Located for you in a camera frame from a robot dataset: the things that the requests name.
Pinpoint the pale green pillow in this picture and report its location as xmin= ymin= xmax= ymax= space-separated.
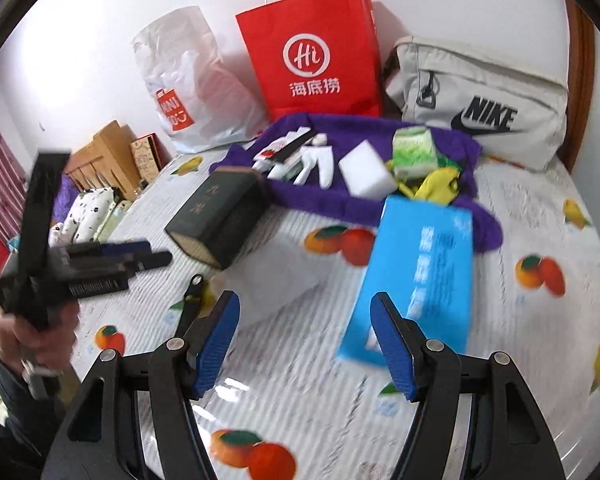
xmin=100 ymin=200 xmax=133 ymax=241

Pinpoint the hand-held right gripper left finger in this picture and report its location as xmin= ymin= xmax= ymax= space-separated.
xmin=40 ymin=290 xmax=242 ymax=480

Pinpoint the person's left hand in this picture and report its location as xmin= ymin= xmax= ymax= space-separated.
xmin=0 ymin=302 xmax=81 ymax=376

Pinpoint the grey sling bag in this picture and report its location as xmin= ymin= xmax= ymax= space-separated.
xmin=382 ymin=36 xmax=571 ymax=172

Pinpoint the fruit print bed sheet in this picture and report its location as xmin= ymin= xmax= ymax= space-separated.
xmin=45 ymin=152 xmax=600 ymax=480

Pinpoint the white glove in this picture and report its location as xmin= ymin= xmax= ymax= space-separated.
xmin=282 ymin=142 xmax=337 ymax=190

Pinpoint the brown patterned box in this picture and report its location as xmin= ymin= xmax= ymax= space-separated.
xmin=131 ymin=132 xmax=173 ymax=183

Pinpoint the white plastic bag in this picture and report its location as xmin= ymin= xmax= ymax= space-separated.
xmin=131 ymin=6 xmax=271 ymax=155

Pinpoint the purple towel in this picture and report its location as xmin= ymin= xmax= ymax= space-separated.
xmin=209 ymin=112 xmax=503 ymax=253

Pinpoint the red paper bag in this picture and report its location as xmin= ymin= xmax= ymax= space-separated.
xmin=235 ymin=0 xmax=383 ymax=123

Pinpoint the green white carton pack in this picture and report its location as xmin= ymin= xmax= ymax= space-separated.
xmin=391 ymin=126 xmax=441 ymax=181

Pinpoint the wooden headboard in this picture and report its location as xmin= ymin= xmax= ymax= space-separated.
xmin=562 ymin=0 xmax=597 ymax=176

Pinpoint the person's left forearm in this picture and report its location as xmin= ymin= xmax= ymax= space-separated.
xmin=0 ymin=350 xmax=56 ymax=461

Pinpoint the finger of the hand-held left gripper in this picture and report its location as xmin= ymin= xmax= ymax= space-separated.
xmin=55 ymin=241 xmax=153 ymax=261
xmin=67 ymin=251 xmax=174 ymax=277

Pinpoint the white sponge block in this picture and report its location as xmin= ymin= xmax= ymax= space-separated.
xmin=338 ymin=146 xmax=401 ymax=196

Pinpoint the floral print pillow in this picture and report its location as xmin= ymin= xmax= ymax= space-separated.
xmin=50 ymin=186 xmax=121 ymax=247

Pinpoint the clear plastic bag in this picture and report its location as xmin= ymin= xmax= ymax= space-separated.
xmin=212 ymin=237 xmax=326 ymax=328

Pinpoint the purple plush fabric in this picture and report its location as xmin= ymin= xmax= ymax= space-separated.
xmin=55 ymin=175 xmax=81 ymax=221

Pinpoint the blue tissue pack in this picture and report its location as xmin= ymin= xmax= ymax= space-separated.
xmin=335 ymin=195 xmax=475 ymax=368

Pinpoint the black box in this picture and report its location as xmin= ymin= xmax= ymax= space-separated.
xmin=164 ymin=167 xmax=267 ymax=270

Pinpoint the wooden furniture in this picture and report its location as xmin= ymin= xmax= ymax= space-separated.
xmin=62 ymin=120 xmax=148 ymax=201

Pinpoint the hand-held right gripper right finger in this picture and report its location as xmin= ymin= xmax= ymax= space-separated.
xmin=369 ymin=291 xmax=566 ymax=480

